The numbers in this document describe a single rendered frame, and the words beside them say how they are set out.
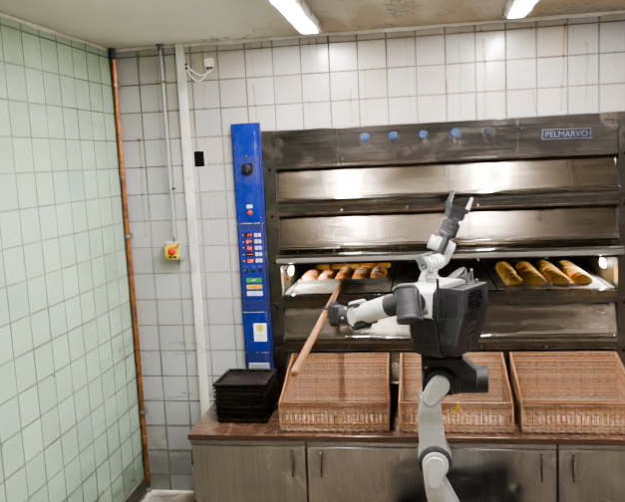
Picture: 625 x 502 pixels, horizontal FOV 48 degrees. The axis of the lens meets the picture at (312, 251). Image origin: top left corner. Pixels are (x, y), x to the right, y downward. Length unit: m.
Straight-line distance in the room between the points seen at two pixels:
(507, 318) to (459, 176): 0.81
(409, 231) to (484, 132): 0.65
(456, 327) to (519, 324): 1.12
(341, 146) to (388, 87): 0.40
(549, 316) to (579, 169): 0.79
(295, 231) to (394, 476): 1.39
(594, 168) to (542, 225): 0.39
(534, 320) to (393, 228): 0.91
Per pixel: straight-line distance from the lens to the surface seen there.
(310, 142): 3.93
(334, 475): 3.71
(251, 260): 3.99
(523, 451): 3.65
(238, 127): 3.97
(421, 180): 3.88
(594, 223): 4.00
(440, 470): 3.20
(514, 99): 3.91
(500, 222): 3.92
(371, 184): 3.88
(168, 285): 4.19
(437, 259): 3.05
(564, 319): 4.05
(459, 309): 2.91
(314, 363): 4.03
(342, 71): 3.92
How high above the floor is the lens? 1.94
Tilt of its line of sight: 7 degrees down
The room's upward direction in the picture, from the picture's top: 3 degrees counter-clockwise
